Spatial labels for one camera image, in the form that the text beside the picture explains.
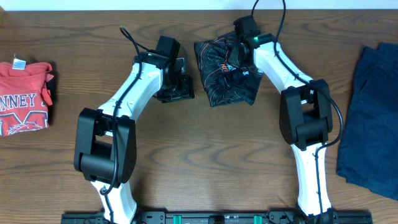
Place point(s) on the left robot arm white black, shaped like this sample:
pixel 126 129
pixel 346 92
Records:
pixel 105 145

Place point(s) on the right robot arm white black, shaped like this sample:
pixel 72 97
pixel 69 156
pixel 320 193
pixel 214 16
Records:
pixel 305 119

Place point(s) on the dark navy blue garment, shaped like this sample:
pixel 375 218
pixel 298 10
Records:
pixel 367 154

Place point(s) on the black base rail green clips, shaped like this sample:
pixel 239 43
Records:
pixel 275 216

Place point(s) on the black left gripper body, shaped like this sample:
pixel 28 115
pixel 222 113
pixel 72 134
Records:
pixel 179 88

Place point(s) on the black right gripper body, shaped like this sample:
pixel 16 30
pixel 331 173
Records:
pixel 236 58

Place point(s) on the black cycling jersey orange lines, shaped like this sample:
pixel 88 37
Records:
pixel 225 82

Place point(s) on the red folded printed t-shirt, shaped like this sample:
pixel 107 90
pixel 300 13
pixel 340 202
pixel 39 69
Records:
pixel 25 98

